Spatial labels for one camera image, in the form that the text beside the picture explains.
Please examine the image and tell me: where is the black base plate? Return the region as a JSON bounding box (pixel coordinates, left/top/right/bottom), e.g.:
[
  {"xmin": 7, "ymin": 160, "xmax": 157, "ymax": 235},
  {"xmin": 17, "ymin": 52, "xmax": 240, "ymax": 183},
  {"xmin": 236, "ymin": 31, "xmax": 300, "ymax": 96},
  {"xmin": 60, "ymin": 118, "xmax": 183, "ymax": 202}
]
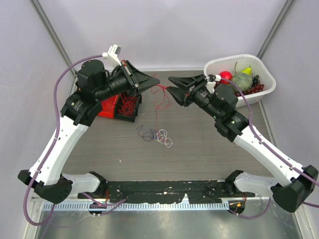
[{"xmin": 77, "ymin": 179, "xmax": 256, "ymax": 204}]

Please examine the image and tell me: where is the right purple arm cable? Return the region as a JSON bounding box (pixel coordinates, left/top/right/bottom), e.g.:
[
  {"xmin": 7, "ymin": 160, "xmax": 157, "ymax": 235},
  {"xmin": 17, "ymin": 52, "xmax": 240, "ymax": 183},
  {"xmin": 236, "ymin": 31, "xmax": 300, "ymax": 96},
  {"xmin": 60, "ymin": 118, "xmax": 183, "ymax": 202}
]
[{"xmin": 219, "ymin": 77, "xmax": 319, "ymax": 220}]

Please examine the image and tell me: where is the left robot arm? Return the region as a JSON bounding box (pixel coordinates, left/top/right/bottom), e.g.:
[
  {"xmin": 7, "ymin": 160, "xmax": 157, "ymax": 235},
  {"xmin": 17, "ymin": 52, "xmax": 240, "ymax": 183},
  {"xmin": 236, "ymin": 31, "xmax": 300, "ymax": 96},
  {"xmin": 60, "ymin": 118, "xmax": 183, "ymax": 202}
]
[{"xmin": 17, "ymin": 59, "xmax": 160, "ymax": 204}]

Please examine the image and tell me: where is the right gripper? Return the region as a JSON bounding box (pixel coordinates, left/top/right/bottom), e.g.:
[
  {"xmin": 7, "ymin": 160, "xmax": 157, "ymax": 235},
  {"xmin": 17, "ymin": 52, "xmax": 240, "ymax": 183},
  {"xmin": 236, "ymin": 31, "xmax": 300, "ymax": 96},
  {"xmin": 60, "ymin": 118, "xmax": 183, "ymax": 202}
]
[{"xmin": 165, "ymin": 74, "xmax": 221, "ymax": 120}]

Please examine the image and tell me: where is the red cable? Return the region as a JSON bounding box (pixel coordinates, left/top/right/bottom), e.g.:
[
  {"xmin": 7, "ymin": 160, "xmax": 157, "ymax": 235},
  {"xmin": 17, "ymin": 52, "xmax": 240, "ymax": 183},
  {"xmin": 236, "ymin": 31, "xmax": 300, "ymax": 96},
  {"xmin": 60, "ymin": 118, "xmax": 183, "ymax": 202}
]
[
  {"xmin": 151, "ymin": 84, "xmax": 171, "ymax": 132},
  {"xmin": 117, "ymin": 92, "xmax": 139, "ymax": 117}
]

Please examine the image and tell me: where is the dark grape bunch right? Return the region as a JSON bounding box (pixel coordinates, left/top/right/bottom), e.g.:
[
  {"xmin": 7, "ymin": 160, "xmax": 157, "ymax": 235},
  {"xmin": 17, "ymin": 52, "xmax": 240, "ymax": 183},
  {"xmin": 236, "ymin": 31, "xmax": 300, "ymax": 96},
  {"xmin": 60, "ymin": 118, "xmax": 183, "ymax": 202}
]
[{"xmin": 242, "ymin": 83, "xmax": 265, "ymax": 95}]

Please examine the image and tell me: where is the white slotted cable duct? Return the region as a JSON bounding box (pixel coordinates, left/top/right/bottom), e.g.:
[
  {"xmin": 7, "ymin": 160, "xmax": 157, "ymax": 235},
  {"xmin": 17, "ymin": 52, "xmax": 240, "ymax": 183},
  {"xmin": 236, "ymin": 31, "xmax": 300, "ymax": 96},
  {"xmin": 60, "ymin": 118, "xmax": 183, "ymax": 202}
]
[{"xmin": 54, "ymin": 201, "xmax": 229, "ymax": 213}]

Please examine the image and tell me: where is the green pear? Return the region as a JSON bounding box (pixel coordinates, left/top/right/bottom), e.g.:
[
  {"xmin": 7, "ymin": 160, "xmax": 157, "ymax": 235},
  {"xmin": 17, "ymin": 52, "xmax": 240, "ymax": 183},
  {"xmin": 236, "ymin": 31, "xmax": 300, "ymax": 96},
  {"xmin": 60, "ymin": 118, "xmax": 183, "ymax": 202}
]
[{"xmin": 241, "ymin": 65, "xmax": 252, "ymax": 76}]

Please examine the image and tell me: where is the red apple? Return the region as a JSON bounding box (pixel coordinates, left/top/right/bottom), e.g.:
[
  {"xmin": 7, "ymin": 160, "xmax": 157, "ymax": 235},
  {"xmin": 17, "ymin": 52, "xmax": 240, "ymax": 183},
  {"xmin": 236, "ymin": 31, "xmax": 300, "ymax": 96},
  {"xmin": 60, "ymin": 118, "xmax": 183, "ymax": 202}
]
[{"xmin": 219, "ymin": 71, "xmax": 232, "ymax": 80}]

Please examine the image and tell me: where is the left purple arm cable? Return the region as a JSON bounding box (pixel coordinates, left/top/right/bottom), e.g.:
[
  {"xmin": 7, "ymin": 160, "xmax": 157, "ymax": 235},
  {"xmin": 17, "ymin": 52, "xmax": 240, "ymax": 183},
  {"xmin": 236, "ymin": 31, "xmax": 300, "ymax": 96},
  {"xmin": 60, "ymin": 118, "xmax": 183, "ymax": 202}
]
[{"xmin": 22, "ymin": 56, "xmax": 127, "ymax": 226}]

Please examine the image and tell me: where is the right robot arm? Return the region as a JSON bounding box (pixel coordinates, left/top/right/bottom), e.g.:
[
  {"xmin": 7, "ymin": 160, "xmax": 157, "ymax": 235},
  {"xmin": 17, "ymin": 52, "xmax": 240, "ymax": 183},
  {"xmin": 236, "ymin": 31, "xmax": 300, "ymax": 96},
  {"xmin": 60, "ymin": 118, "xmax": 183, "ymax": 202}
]
[{"xmin": 167, "ymin": 75, "xmax": 319, "ymax": 213}]

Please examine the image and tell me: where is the red plastic bin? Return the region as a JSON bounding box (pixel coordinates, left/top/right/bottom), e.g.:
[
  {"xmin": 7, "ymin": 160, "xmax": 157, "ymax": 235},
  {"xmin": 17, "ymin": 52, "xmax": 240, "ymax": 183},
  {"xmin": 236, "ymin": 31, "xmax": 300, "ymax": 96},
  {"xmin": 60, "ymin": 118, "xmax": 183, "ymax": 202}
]
[{"xmin": 98, "ymin": 95, "xmax": 119, "ymax": 119}]

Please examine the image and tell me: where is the cable bundle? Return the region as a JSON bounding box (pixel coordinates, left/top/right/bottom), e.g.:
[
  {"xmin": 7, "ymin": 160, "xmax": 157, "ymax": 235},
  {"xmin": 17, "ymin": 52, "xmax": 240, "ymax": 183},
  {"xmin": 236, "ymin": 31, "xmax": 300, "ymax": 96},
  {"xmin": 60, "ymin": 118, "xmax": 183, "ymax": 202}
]
[{"xmin": 136, "ymin": 125, "xmax": 174, "ymax": 149}]

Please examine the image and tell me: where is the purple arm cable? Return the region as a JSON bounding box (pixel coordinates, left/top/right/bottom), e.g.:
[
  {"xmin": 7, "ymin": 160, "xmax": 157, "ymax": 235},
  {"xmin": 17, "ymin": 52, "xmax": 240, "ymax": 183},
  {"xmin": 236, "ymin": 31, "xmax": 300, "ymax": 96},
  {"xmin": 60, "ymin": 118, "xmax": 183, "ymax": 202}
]
[
  {"xmin": 22, "ymin": 56, "xmax": 127, "ymax": 226},
  {"xmin": 219, "ymin": 77, "xmax": 319, "ymax": 220}
]

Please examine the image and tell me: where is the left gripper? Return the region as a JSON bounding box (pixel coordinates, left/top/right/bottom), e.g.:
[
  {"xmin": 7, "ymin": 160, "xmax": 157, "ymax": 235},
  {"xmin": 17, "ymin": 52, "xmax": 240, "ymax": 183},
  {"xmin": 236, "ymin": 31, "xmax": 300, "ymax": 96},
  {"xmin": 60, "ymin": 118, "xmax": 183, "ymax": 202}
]
[{"xmin": 95, "ymin": 59, "xmax": 160, "ymax": 102}]

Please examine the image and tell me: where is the white fruit basket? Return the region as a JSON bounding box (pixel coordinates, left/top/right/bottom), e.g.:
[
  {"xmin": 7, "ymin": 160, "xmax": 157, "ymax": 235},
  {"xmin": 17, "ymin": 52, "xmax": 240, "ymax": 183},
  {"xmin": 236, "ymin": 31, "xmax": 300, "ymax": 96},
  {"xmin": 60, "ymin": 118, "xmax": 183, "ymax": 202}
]
[{"xmin": 204, "ymin": 54, "xmax": 276, "ymax": 104}]

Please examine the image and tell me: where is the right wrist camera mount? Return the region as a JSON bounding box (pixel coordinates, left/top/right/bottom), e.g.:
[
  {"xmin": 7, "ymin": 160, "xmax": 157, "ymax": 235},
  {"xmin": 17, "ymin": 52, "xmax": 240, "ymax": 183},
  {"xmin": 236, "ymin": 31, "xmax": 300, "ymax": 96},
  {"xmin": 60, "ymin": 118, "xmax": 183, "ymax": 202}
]
[{"xmin": 205, "ymin": 75, "xmax": 221, "ymax": 94}]

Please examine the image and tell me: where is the green melon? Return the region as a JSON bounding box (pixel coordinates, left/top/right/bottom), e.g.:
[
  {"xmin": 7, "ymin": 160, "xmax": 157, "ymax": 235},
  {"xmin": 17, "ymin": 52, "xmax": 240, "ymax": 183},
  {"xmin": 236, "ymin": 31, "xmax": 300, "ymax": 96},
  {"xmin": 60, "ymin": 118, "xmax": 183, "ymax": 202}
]
[{"xmin": 232, "ymin": 72, "xmax": 253, "ymax": 92}]

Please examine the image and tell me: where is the black plastic bin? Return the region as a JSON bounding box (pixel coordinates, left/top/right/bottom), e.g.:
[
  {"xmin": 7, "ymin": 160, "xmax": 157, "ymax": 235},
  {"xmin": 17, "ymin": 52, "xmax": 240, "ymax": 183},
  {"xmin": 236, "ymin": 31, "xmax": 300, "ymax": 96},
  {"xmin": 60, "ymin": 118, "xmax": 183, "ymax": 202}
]
[{"xmin": 114, "ymin": 92, "xmax": 142, "ymax": 122}]

